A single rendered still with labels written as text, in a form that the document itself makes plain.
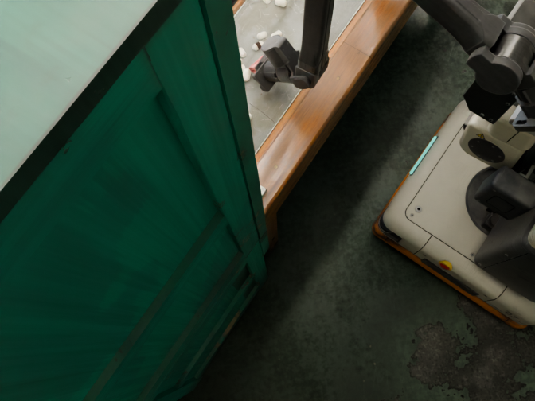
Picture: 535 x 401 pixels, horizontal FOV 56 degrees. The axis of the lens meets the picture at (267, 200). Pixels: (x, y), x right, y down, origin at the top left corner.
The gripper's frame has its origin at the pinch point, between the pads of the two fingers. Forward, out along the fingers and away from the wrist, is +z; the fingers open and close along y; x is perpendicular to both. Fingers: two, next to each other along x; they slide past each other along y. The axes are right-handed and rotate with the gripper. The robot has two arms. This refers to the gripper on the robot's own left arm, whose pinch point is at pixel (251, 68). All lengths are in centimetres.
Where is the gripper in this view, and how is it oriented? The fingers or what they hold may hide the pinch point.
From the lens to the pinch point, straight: 148.0
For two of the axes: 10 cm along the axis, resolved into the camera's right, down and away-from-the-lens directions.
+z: -6.0, -2.4, 7.6
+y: -5.7, 8.0, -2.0
